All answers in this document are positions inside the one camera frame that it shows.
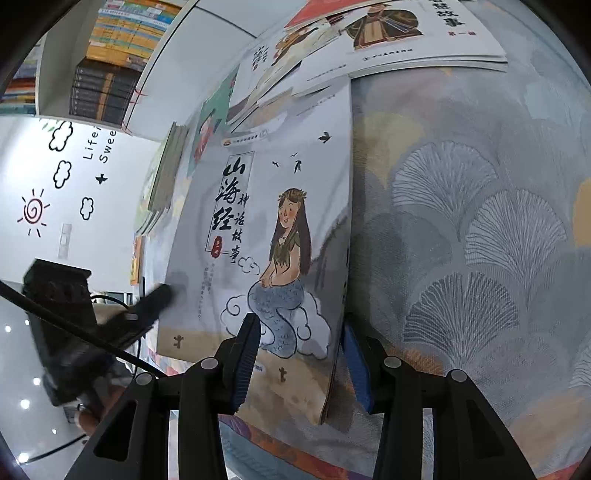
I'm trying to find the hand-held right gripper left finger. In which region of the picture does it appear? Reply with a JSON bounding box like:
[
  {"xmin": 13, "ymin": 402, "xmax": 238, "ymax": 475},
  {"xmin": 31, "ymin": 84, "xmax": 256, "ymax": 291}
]
[{"xmin": 65, "ymin": 313, "xmax": 262, "ymax": 480}]

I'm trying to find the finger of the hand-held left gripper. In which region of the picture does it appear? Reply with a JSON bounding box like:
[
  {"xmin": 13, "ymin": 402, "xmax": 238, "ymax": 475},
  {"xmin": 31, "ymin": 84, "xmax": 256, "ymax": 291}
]
[{"xmin": 122, "ymin": 282, "xmax": 178, "ymax": 340}]

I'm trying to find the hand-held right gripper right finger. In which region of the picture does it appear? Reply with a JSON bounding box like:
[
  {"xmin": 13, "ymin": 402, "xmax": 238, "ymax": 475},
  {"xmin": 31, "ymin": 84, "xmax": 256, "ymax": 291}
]
[{"xmin": 342, "ymin": 323, "xmax": 532, "ymax": 480}]

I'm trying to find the stack of assorted books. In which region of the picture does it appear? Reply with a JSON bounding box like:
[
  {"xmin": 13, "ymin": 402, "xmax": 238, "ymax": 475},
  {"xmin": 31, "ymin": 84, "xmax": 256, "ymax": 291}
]
[{"xmin": 136, "ymin": 121, "xmax": 192, "ymax": 237}]

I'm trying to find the mermaid cover book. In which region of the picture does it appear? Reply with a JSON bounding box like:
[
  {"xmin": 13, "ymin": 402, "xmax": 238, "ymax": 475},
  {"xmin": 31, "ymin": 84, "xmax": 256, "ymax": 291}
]
[{"xmin": 156, "ymin": 78, "xmax": 354, "ymax": 425}]

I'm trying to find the green girl cover book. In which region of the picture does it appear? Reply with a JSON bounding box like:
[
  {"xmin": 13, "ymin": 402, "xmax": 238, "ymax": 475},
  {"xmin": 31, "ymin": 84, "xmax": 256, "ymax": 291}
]
[{"xmin": 187, "ymin": 69, "xmax": 241, "ymax": 182}]

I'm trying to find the white book with brown figure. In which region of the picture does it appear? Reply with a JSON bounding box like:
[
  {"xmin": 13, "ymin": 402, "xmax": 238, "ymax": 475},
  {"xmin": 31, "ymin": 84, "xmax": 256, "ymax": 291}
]
[{"xmin": 228, "ymin": 28, "xmax": 333, "ymax": 134}]

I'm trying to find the warrior cover book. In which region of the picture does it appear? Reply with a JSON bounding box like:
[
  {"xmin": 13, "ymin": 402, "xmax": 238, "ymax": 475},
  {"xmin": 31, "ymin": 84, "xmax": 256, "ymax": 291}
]
[{"xmin": 295, "ymin": 0, "xmax": 509, "ymax": 99}]

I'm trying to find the red cover book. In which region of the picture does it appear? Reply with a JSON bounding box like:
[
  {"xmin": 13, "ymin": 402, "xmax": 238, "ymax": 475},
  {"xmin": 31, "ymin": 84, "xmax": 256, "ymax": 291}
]
[{"xmin": 284, "ymin": 0, "xmax": 356, "ymax": 31}]

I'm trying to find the row of blue and orange books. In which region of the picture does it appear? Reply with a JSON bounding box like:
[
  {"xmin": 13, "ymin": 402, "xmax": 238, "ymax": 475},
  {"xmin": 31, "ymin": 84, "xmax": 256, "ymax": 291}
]
[{"xmin": 0, "ymin": 44, "xmax": 42, "ymax": 116}]

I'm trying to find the row of colourful books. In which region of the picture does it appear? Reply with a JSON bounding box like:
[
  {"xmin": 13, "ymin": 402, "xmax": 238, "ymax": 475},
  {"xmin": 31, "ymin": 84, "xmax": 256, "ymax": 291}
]
[{"xmin": 87, "ymin": 0, "xmax": 185, "ymax": 72}]

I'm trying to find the person's left hand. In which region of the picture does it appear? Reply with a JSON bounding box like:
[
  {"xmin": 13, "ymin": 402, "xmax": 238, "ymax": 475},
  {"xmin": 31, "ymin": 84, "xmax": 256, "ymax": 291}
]
[{"xmin": 74, "ymin": 376, "xmax": 132, "ymax": 437}]

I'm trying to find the orange and white cartoon book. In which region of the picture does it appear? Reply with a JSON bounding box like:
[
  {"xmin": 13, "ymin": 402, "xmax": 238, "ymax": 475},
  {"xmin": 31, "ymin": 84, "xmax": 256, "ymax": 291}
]
[{"xmin": 129, "ymin": 234, "xmax": 146, "ymax": 286}]

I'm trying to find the fan-patterned tablecloth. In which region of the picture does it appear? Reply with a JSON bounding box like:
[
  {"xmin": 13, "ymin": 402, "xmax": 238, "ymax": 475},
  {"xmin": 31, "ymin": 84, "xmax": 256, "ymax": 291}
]
[{"xmin": 134, "ymin": 0, "xmax": 591, "ymax": 480}]

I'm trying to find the row of dark hardcover volumes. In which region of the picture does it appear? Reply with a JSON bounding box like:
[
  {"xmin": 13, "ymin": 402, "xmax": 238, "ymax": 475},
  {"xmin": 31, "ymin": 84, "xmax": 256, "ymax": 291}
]
[{"xmin": 68, "ymin": 59, "xmax": 140, "ymax": 126}]

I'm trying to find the white bookshelf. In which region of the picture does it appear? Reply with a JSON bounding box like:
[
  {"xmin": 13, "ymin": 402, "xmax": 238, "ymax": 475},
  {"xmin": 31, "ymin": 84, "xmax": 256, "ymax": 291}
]
[{"xmin": 0, "ymin": 0, "xmax": 315, "ymax": 144}]

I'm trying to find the black cable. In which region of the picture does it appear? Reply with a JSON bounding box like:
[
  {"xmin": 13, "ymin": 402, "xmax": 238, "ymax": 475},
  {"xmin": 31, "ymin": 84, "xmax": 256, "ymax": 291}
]
[{"xmin": 0, "ymin": 279, "xmax": 160, "ymax": 381}]

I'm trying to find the sun wall sticker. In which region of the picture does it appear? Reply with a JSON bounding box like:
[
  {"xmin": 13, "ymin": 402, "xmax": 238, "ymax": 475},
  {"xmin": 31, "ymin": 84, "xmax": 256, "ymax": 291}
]
[{"xmin": 17, "ymin": 188, "xmax": 51, "ymax": 238}]

